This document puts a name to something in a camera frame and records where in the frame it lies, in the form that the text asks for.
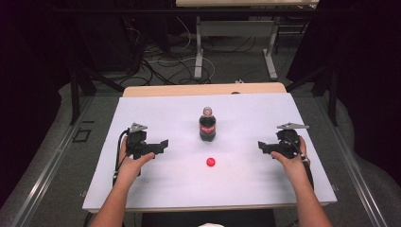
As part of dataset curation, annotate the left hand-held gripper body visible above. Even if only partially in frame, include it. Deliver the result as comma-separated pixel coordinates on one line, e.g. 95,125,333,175
125,122,149,161

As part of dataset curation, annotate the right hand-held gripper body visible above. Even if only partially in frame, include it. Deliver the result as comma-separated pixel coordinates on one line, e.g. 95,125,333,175
274,122,310,160

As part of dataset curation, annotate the dark cola bottle red label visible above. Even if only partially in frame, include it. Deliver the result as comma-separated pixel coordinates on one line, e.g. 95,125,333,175
198,106,218,143

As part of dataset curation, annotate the person's right hand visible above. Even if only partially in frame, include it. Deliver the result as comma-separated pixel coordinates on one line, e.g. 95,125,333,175
270,135,311,187

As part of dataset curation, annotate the person's left hand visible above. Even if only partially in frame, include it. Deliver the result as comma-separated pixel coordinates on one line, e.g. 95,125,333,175
116,135,156,187

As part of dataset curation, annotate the white table mat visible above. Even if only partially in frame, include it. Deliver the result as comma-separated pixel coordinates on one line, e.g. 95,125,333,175
82,93,338,211

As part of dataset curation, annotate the wooden table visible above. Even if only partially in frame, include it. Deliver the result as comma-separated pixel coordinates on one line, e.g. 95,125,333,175
88,82,330,214

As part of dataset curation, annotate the black metal stand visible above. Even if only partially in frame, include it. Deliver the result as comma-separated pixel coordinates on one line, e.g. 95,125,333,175
284,61,340,127
69,61,126,126

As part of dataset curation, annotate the black curtain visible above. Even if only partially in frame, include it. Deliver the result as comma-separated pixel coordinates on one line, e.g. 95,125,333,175
0,0,79,200
285,0,401,187

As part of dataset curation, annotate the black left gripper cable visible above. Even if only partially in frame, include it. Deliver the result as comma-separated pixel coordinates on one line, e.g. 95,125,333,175
112,128,131,187

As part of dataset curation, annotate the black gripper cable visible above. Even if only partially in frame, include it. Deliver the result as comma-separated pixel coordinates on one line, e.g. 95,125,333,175
112,128,131,187
285,134,315,190

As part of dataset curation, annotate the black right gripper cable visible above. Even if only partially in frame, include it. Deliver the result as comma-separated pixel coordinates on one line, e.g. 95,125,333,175
285,134,315,190

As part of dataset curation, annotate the black square floor frame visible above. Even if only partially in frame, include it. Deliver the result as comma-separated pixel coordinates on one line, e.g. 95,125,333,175
72,128,93,144

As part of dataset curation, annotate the metal floor rail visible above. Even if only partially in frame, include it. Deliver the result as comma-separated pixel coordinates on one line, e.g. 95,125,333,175
313,96,381,227
9,96,96,227

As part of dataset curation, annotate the tangle of black floor cables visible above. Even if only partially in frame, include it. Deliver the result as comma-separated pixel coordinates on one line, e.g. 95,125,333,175
121,15,258,87

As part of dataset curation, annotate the white floor cable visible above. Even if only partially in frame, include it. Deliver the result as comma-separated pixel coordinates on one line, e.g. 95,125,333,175
147,15,217,83

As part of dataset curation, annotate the white metal frame desk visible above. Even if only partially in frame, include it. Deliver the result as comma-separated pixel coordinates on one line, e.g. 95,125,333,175
175,0,320,81

